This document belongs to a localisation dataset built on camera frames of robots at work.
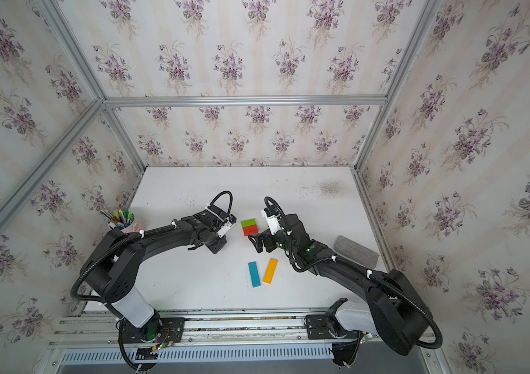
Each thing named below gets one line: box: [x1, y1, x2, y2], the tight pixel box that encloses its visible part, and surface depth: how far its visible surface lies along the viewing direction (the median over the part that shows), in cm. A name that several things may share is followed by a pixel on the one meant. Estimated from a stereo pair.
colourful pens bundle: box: [99, 208, 135, 230], surface depth 90 cm
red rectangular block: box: [242, 224, 258, 237], surface depth 98 cm
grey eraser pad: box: [334, 235, 380, 269], surface depth 90 cm
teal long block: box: [247, 261, 262, 289], surface depth 86 cm
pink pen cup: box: [121, 222, 142, 233], surface depth 89 cm
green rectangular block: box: [240, 218, 257, 229], surface depth 100 cm
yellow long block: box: [262, 257, 279, 285], surface depth 88 cm
